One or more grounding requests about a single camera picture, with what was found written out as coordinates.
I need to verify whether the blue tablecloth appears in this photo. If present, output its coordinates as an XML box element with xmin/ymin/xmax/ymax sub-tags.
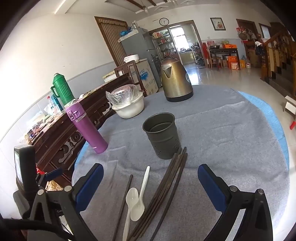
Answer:
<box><xmin>74</xmin><ymin>91</ymin><xmax>290</xmax><ymax>172</ymax></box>

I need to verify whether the ceiling fan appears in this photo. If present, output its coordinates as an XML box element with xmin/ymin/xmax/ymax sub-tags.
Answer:
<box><xmin>135</xmin><ymin>0</ymin><xmax>152</xmax><ymax>12</ymax></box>

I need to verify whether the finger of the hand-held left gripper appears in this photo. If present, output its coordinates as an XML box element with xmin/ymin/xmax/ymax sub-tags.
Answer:
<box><xmin>38</xmin><ymin>168</ymin><xmax>63</xmax><ymax>186</ymax></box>

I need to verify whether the blue bottle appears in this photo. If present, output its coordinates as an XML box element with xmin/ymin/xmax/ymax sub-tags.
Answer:
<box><xmin>51</xmin><ymin>94</ymin><xmax>64</xmax><ymax>111</ymax></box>

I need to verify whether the white bowl with plastic wrap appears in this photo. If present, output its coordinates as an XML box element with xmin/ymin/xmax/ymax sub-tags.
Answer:
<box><xmin>106</xmin><ymin>84</ymin><xmax>145</xmax><ymax>119</ymax></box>

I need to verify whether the wooden chair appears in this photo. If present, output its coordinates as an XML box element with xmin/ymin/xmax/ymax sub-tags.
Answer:
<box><xmin>114</xmin><ymin>60</ymin><xmax>148</xmax><ymax>98</ymax></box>

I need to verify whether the white plastic spoon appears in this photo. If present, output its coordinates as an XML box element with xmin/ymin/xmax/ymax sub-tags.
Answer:
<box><xmin>122</xmin><ymin>187</ymin><xmax>139</xmax><ymax>241</ymax></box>
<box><xmin>130</xmin><ymin>166</ymin><xmax>150</xmax><ymax>222</ymax></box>

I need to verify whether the dark wooden chopstick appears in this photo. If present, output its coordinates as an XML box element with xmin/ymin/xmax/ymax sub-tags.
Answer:
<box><xmin>149</xmin><ymin>153</ymin><xmax>188</xmax><ymax>241</ymax></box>
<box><xmin>127</xmin><ymin>147</ymin><xmax>182</xmax><ymax>241</ymax></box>
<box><xmin>132</xmin><ymin>148</ymin><xmax>185</xmax><ymax>241</ymax></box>
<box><xmin>112</xmin><ymin>175</ymin><xmax>134</xmax><ymax>241</ymax></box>
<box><xmin>137</xmin><ymin>146</ymin><xmax>187</xmax><ymax>240</ymax></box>

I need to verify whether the carved wooden sideboard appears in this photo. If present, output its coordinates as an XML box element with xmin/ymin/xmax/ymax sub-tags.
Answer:
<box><xmin>29</xmin><ymin>73</ymin><xmax>133</xmax><ymax>187</ymax></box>

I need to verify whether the white chest freezer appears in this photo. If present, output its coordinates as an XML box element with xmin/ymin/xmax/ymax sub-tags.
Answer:
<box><xmin>134</xmin><ymin>58</ymin><xmax>160</xmax><ymax>96</ymax></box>

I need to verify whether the small white stool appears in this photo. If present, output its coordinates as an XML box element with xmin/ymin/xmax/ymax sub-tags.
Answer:
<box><xmin>284</xmin><ymin>95</ymin><xmax>296</xmax><ymax>114</ymax></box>

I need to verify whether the purple thermos bottle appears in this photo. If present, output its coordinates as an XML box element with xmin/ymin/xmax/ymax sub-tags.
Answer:
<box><xmin>65</xmin><ymin>103</ymin><xmax>109</xmax><ymax>154</ymax></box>

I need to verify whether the green thermos jug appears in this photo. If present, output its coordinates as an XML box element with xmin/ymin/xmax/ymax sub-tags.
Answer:
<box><xmin>51</xmin><ymin>73</ymin><xmax>76</xmax><ymax>105</ymax></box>

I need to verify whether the brown wooden door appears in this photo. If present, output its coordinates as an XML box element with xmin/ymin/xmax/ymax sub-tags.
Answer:
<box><xmin>94</xmin><ymin>16</ymin><xmax>129</xmax><ymax>68</ymax></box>

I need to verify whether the framed wall picture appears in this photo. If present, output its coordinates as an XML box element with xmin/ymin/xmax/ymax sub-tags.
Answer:
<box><xmin>210</xmin><ymin>18</ymin><xmax>226</xmax><ymax>31</ymax></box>

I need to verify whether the wooden staircase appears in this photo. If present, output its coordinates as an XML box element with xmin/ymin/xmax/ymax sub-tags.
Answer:
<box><xmin>261</xmin><ymin>29</ymin><xmax>296</xmax><ymax>94</ymax></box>

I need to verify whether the gold electric kettle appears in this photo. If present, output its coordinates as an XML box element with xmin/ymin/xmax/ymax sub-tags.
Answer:
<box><xmin>160</xmin><ymin>55</ymin><xmax>194</xmax><ymax>103</ymax></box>

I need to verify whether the dark grey utensil holder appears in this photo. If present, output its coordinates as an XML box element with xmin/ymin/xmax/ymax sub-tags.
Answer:
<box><xmin>142</xmin><ymin>112</ymin><xmax>182</xmax><ymax>160</ymax></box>

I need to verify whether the grey refrigerator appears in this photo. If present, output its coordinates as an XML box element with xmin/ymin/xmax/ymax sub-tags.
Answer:
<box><xmin>120</xmin><ymin>28</ymin><xmax>163</xmax><ymax>88</ymax></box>

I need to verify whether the storage shelf rack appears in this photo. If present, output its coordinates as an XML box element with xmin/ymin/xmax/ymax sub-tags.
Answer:
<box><xmin>151</xmin><ymin>31</ymin><xmax>174</xmax><ymax>59</ymax></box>

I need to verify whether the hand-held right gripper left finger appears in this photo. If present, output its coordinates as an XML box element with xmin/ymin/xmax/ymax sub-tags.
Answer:
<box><xmin>29</xmin><ymin>163</ymin><xmax>104</xmax><ymax>241</ymax></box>

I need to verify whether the white rice cooker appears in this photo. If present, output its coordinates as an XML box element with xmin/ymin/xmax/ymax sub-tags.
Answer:
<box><xmin>123</xmin><ymin>54</ymin><xmax>139</xmax><ymax>63</ymax></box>

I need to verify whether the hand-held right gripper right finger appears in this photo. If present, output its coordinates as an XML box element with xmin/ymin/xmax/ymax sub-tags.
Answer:
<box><xmin>198</xmin><ymin>164</ymin><xmax>274</xmax><ymax>241</ymax></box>

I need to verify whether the grey towel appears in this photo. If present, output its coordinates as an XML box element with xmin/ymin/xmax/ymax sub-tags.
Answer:
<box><xmin>72</xmin><ymin>84</ymin><xmax>291</xmax><ymax>241</ymax></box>

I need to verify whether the wooden side table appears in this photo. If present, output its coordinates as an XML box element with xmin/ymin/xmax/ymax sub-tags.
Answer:
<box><xmin>208</xmin><ymin>47</ymin><xmax>241</xmax><ymax>70</ymax></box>

